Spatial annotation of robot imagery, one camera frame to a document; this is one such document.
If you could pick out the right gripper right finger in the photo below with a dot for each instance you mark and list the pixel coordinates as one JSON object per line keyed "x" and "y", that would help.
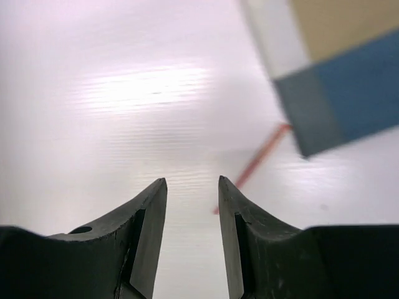
{"x": 268, "y": 258}

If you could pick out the red thin stick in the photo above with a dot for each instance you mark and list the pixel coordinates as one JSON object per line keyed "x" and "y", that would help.
{"x": 262, "y": 153}

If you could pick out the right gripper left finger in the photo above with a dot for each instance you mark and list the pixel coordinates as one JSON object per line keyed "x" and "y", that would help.
{"x": 114, "y": 256}

